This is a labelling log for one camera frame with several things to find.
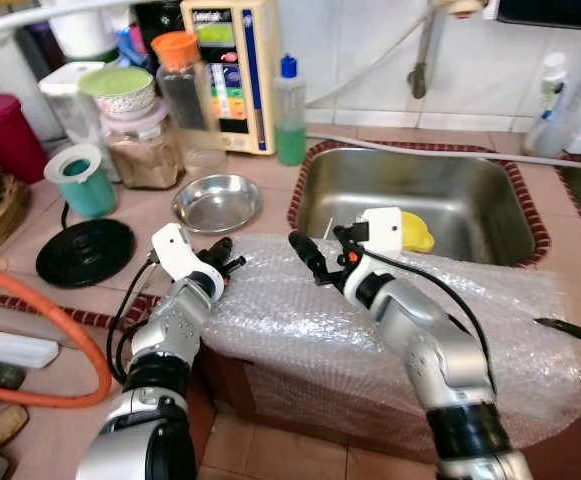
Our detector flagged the yellow spouted plastic bowl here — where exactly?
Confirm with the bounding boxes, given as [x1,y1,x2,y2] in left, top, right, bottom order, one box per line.
[400,211,437,254]

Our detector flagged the green liquid bottle blue cap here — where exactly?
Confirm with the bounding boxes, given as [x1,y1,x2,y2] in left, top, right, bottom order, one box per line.
[273,54,309,168]

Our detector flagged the orange hose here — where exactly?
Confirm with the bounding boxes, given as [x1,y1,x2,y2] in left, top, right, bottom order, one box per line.
[0,260,113,409]

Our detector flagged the black knife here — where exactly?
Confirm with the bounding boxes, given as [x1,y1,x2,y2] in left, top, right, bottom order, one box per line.
[533,317,581,347]

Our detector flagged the dark bottle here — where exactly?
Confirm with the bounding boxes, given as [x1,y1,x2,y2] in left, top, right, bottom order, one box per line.
[135,0,189,41]

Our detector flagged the clear container white lid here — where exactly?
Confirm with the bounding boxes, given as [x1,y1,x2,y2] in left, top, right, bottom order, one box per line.
[38,62,119,181]

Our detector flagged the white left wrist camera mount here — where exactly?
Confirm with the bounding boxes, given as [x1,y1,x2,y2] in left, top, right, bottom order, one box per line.
[150,222,201,285]

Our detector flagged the white flat plastic bar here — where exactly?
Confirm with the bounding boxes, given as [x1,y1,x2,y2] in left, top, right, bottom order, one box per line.
[0,325,61,370]

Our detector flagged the black round kettle base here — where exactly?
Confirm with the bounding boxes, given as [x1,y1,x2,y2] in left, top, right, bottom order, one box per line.
[35,217,138,291]

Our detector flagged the thin grey hose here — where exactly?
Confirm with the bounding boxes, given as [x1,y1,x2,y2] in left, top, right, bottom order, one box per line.
[305,130,581,169]

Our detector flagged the white round jug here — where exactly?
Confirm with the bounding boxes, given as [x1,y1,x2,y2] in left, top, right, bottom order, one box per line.
[48,0,121,59]

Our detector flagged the white flexible hose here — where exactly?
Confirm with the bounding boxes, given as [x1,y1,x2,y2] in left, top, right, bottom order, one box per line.
[0,0,186,49]

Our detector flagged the grey wall pipe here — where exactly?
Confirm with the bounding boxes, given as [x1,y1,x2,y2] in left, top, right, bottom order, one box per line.
[408,10,441,101]

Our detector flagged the clear bubble wrap sheet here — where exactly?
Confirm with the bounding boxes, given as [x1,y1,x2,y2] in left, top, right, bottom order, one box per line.
[202,235,581,451]

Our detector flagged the teal cup white rim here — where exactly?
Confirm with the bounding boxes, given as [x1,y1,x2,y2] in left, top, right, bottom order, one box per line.
[44,143,120,220]

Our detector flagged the brown powder jar pink lid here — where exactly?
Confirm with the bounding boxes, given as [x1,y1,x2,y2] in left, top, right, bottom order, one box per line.
[100,98,186,191]

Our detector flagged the blue plastic item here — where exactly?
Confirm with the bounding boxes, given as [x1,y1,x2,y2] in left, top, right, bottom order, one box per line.
[118,25,156,71]

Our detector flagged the cream water ionizer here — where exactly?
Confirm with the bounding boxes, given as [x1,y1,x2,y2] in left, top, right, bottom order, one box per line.
[180,0,281,157]

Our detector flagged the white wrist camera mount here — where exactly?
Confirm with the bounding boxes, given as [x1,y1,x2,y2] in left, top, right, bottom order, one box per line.
[355,207,405,257]
[150,222,201,285]

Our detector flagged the small white spray bottle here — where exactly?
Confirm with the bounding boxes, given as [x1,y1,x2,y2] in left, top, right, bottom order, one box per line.
[525,52,571,159]

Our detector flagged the maroon plastic container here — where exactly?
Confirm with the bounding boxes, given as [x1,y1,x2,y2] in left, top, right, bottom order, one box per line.
[0,93,47,186]

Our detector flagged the patterned bowl green lid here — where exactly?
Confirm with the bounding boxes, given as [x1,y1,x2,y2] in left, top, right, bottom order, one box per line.
[78,65,159,119]

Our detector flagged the cream tap knob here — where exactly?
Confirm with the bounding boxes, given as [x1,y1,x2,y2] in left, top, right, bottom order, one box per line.
[430,0,489,21]

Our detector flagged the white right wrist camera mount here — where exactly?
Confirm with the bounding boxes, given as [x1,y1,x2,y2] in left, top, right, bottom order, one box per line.
[355,207,405,257]

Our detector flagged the clear jar orange lid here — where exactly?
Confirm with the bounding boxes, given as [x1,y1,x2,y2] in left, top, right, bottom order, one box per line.
[150,30,228,179]

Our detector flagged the round steel dish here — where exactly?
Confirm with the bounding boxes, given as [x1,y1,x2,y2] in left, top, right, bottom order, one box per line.
[172,173,264,235]

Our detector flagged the thin white curved hose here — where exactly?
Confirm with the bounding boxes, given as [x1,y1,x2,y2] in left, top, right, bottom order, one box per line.
[305,10,436,109]

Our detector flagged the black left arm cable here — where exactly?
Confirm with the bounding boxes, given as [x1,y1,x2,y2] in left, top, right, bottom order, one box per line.
[105,255,161,386]

